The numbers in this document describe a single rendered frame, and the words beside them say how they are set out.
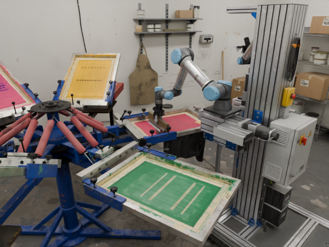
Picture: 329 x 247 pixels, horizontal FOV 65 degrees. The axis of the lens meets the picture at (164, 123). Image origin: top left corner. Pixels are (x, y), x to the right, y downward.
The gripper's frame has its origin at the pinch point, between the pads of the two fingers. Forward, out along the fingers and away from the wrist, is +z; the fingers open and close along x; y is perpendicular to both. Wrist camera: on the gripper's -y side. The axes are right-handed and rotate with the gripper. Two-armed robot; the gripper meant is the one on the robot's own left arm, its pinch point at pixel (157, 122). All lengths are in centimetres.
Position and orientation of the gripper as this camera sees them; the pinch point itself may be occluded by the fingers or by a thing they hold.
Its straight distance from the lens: 252.8
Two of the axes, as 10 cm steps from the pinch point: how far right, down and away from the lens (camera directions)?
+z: 0.0, 9.3, 3.7
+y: 4.6, 3.3, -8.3
